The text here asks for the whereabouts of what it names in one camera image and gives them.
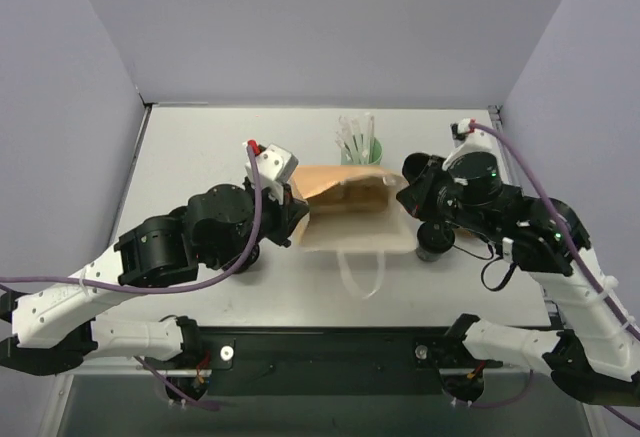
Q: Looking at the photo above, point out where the black coffee cup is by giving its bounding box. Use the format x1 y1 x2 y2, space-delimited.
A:
416 221 455 262

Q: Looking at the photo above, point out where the brown paper bag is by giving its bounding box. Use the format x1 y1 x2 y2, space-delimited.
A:
291 165 416 300

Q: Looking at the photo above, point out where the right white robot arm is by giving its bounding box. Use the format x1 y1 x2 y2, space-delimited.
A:
396 151 639 407

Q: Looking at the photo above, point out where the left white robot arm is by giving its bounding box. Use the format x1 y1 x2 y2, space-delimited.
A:
1 182 309 376

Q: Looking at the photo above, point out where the green straw holder cup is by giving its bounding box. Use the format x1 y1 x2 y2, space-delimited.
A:
341 138 383 165

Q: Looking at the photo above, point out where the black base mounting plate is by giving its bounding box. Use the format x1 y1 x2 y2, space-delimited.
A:
142 325 504 398

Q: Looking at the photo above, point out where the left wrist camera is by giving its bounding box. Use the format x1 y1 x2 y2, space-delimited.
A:
244 140 299 194

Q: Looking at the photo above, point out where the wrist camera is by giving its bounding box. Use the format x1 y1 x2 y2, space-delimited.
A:
244 140 299 194
442 119 492 171

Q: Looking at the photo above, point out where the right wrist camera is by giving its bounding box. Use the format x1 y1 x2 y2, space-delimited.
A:
442 119 492 171

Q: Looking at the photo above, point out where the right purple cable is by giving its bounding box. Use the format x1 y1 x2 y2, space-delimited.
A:
469 124 640 431

